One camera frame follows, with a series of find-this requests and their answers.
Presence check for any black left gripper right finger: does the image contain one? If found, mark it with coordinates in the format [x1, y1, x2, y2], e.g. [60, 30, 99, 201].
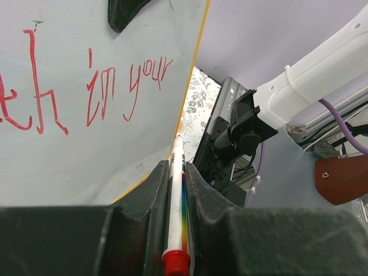
[186, 163, 367, 275]

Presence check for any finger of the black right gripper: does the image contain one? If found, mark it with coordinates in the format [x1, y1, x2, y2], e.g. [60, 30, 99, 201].
[108, 0, 151, 33]

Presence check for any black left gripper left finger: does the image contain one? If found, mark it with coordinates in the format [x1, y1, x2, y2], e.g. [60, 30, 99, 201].
[1, 161, 168, 275]

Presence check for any white red marker pen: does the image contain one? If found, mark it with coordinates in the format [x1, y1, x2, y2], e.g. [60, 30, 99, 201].
[162, 135, 191, 275]

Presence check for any yellow framed whiteboard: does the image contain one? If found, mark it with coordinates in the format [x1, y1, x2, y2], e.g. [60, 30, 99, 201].
[1, 1, 210, 207]

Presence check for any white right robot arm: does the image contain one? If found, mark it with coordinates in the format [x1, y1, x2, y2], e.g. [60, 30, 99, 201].
[91, 1, 367, 163]

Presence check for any floral table mat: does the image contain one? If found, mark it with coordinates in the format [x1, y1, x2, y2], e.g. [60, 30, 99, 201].
[177, 67, 221, 162]

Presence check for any brown wooden object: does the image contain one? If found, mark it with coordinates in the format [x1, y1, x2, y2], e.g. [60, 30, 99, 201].
[315, 155, 367, 205]

